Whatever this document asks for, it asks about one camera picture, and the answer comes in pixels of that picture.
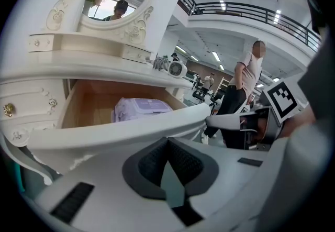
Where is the black balcony railing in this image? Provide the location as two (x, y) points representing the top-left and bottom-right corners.
(180, 0), (321, 51)

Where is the purple wipes pack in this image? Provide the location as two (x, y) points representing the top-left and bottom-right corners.
(111, 97), (173, 123)

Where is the white vase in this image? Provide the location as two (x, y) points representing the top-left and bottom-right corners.
(65, 0), (91, 33)

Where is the person's dark clothing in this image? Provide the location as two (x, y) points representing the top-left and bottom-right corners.
(258, 24), (335, 232)

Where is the white dressing table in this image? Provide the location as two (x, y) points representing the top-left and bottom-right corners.
(0, 0), (194, 186)

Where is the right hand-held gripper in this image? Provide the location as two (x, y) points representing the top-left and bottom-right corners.
(205, 80), (299, 152)

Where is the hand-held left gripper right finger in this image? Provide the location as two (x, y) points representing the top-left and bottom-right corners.
(167, 136), (291, 232)

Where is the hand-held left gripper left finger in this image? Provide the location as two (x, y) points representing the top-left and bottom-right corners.
(33, 136), (192, 232)

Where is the person's right forearm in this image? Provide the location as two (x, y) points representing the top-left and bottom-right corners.
(281, 109), (317, 139)

